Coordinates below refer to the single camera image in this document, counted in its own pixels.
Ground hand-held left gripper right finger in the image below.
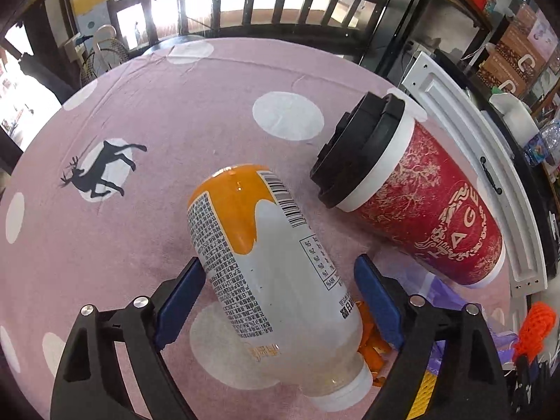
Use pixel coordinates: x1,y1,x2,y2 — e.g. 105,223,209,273
353,254,510,420

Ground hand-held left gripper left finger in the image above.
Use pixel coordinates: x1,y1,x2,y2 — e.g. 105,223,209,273
50,257,206,420

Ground white orange drink bottle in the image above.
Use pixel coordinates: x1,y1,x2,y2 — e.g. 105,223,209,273
187,164,373,412

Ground orange peels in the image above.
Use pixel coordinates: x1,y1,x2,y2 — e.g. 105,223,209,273
354,300,392,388

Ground purple plastic bag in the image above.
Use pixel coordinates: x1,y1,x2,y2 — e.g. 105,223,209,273
405,265,523,372

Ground yellow foam net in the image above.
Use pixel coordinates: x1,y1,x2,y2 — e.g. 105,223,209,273
405,370,436,420

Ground red paper cup black lid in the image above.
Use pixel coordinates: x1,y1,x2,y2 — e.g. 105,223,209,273
310,92,507,288

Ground orange foam net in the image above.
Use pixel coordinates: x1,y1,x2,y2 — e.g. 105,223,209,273
512,301,556,362

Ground pink polka dot tablecloth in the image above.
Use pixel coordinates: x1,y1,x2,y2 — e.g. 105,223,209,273
0,37,521,420

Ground white cabinet panel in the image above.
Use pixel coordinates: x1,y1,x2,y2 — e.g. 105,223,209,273
400,50,547,300

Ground white tissue roll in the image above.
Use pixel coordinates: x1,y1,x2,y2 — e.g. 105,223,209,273
489,90,541,141

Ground clear water bottle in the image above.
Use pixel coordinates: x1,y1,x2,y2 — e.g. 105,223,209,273
525,118,560,167

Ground badminton racket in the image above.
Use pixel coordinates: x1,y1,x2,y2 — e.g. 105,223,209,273
81,24,132,88

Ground brown cardboard box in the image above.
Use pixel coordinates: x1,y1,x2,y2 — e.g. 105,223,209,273
477,4,547,97

